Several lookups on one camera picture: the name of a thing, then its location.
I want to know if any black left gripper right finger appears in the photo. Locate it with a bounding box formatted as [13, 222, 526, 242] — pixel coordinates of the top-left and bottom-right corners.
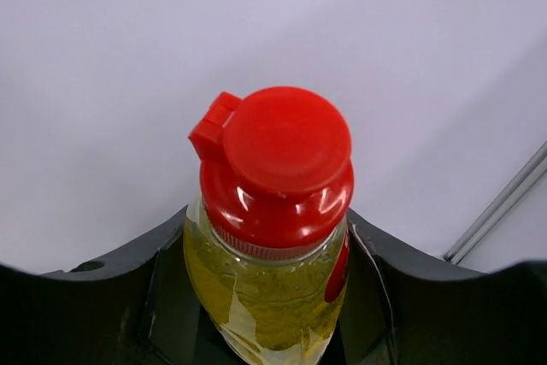
[341, 212, 546, 364]

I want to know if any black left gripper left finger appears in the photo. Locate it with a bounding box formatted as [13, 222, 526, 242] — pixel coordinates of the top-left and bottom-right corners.
[1, 209, 200, 364]

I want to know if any yellow bottle red cap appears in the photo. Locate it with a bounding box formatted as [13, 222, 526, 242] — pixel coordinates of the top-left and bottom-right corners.
[183, 85, 354, 364]

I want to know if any aluminium frame post right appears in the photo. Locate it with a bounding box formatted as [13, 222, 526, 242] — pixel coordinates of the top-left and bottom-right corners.
[443, 143, 547, 265]

